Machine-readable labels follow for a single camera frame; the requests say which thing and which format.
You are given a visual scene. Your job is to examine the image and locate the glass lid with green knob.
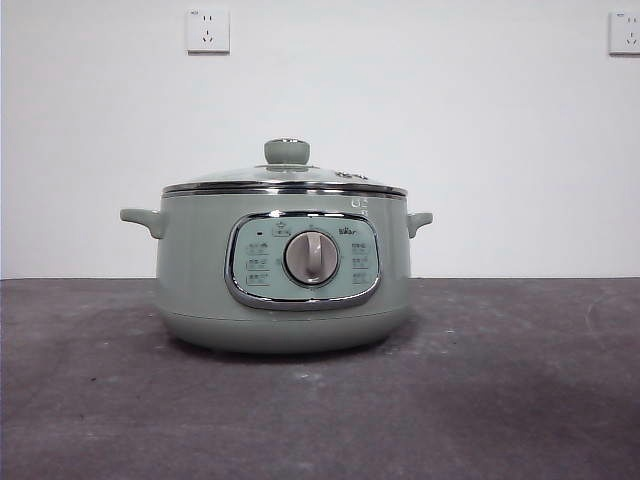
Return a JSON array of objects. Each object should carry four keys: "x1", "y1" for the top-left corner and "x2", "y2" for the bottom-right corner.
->
[{"x1": 162, "y1": 139, "x2": 407, "y2": 196}]

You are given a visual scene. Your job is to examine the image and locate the green electric cooking pot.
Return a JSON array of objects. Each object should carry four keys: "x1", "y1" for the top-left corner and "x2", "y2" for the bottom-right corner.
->
[{"x1": 119, "y1": 192, "x2": 434, "y2": 356}]

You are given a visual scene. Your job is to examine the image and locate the white wall socket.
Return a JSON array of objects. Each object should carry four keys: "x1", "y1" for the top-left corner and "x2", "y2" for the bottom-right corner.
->
[
  {"x1": 187, "y1": 8, "x2": 232, "y2": 55},
  {"x1": 608, "y1": 11, "x2": 640, "y2": 56}
]

